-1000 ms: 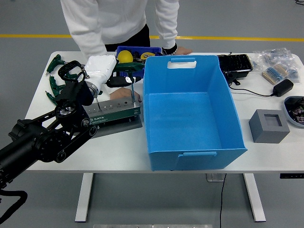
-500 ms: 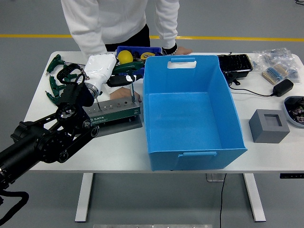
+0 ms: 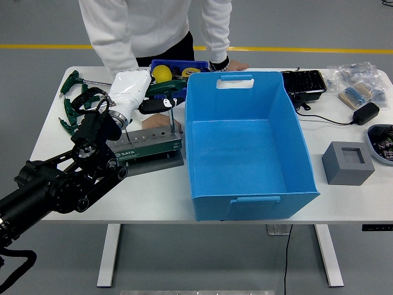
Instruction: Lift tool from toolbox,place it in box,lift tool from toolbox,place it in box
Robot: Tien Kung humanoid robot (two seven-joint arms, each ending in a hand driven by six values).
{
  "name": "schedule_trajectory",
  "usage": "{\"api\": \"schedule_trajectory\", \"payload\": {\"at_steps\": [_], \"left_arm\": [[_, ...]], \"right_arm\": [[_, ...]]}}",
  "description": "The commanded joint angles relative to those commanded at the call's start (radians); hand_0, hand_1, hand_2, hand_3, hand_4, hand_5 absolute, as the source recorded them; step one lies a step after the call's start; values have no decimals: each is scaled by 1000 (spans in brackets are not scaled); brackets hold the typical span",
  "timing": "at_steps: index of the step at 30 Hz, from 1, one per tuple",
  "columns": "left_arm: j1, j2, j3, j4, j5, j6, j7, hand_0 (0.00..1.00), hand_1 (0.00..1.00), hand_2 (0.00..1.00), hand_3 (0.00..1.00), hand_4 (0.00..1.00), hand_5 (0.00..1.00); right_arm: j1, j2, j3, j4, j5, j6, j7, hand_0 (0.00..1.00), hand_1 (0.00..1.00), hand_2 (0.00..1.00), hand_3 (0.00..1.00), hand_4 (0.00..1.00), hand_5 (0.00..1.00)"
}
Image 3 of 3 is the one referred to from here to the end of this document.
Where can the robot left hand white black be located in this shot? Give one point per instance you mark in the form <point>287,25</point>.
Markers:
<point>129,89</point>

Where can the person's right hand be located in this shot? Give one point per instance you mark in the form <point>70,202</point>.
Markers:
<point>156,121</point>

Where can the person's left hand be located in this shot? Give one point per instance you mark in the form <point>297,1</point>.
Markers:
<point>238,65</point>

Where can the green grey wrench holder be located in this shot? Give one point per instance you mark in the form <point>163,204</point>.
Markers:
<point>153,147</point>

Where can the person's left forearm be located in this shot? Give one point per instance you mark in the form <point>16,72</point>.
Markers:
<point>216,40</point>

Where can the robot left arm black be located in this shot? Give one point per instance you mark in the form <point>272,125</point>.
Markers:
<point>46,184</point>

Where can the person's right forearm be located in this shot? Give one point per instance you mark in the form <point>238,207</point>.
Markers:
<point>116,58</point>

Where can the black and white wristband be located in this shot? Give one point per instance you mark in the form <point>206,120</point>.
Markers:
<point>219,65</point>

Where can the yellow lemon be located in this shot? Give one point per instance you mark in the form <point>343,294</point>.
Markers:
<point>161,73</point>

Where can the small dark blue bin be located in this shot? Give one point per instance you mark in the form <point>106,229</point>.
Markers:
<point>196,64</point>

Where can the yellow tape measure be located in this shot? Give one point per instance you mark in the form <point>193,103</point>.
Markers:
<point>190,72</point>

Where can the dark round part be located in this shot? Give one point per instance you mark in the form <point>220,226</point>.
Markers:
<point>176,70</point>

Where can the person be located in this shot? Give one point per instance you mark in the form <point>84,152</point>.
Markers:
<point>147,24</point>

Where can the black plastic tray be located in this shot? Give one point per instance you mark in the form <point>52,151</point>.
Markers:
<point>304,83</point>

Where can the large light blue bin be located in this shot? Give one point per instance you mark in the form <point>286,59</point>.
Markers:
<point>239,153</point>

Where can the clear bags of small parts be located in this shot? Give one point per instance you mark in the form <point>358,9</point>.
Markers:
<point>353,72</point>

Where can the blue resistor strip bundle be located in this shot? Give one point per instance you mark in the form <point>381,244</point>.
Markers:
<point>353,95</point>

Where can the black power adapter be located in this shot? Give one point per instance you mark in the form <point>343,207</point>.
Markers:
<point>365,113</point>

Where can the white table leg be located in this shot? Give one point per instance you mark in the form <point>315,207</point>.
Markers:
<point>328,255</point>
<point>109,255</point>

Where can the grey block with square recess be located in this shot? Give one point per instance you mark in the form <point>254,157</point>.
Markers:
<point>337,172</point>

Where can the light blue rimmed bowl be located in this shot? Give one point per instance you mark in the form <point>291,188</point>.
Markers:
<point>373,150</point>

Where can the black circuit boards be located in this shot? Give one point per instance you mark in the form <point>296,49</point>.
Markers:
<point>383,141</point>

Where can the black table control panel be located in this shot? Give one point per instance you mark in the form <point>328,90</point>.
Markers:
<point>377,228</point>

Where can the grey metal base plate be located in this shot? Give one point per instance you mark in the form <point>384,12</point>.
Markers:
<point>159,163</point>

